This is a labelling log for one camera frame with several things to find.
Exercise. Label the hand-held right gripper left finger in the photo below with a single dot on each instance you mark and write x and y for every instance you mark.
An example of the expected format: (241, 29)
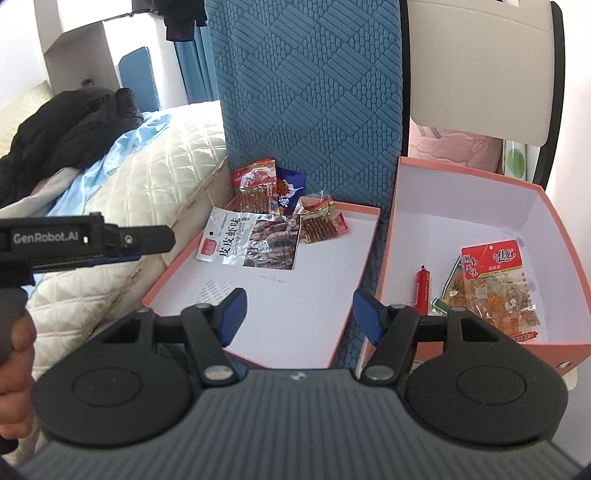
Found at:
(233, 314)

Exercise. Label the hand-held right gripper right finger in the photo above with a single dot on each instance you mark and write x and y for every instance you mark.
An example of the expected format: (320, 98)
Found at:
(369, 318)

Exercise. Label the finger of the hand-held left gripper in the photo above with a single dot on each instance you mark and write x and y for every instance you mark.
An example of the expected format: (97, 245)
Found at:
(138, 240)

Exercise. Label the pink box lid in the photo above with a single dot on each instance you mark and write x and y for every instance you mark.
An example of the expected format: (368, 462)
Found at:
(286, 295)

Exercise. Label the red sausage stick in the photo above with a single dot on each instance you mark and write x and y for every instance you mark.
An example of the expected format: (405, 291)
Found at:
(422, 288)

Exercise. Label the green snack packet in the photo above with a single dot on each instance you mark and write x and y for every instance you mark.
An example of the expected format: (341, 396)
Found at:
(443, 300)

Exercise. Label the white shrimp snack packet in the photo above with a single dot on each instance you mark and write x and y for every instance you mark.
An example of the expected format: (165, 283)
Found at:
(231, 237)

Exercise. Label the clear packet with red label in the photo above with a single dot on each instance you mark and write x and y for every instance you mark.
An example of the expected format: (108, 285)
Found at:
(321, 219)

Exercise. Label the pink box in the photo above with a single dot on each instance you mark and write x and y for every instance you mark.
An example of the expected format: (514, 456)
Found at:
(443, 230)

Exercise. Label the red packet of brown strips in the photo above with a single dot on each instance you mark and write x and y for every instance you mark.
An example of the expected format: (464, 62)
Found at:
(256, 184)

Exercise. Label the red header clear snack packet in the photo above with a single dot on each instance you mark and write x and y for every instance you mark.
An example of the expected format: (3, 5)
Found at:
(498, 286)

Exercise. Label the blue snack packet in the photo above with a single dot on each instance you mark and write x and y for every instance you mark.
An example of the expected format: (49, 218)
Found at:
(292, 189)

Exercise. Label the person's left hand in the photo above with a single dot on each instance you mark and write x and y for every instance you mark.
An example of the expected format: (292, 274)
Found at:
(16, 383)

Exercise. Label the cream quilted bedspread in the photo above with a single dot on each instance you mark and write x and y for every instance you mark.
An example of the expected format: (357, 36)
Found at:
(157, 184)

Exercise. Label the light blue sheet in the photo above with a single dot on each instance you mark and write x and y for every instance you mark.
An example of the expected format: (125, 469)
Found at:
(111, 161)

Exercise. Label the black jacket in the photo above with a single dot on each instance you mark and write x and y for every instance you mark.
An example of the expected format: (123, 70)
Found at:
(60, 134)

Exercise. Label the small blue headboard pad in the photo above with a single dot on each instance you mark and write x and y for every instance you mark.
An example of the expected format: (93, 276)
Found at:
(138, 78)

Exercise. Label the blue curtain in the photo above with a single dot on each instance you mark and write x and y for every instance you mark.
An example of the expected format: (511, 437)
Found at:
(198, 74)

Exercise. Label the pink pillow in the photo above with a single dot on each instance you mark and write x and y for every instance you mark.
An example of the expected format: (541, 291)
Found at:
(457, 147)

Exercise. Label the white cabinet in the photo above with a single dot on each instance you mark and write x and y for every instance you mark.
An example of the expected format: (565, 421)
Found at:
(106, 37)

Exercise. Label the blue textured cushion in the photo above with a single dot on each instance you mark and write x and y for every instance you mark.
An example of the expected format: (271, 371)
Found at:
(314, 101)

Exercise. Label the row of hanging clothes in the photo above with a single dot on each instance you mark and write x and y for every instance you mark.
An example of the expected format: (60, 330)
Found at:
(182, 18)

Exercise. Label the white chair back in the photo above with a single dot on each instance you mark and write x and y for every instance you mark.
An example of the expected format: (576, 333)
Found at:
(480, 69)

